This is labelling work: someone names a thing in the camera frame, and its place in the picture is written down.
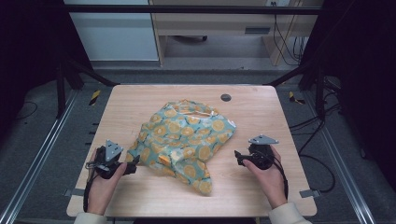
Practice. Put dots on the yellow black striped tape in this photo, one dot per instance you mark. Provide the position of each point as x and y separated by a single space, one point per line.
292 97
95 97

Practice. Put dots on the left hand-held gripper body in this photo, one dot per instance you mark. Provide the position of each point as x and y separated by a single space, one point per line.
109 155

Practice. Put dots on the person's left hand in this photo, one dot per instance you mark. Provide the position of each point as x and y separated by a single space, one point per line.
101 193

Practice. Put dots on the grey round table grommet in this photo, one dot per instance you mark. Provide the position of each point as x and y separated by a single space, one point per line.
226 97

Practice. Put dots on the black metal frame stand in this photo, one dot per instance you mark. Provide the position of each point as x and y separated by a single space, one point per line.
320 93
61 90

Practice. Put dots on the grey table edge bracket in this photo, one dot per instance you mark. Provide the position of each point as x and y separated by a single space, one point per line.
309 193
74 192

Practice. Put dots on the teal orange-print cloth bag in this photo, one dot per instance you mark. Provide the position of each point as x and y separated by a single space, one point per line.
180 140

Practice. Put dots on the aluminium floor rail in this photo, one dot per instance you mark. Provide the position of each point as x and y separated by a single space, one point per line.
342 161
40 152

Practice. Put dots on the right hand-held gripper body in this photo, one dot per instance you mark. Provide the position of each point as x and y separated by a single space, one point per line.
261 155

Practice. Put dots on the light wooden desk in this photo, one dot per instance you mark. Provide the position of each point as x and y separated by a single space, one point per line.
214 23

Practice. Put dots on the black horizontal frame bar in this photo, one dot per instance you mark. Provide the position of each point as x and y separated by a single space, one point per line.
186 9

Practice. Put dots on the person's right hand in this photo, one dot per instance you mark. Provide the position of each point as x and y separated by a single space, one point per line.
271 183

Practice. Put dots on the white cabinet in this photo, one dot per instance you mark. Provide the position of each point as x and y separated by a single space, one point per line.
115 34

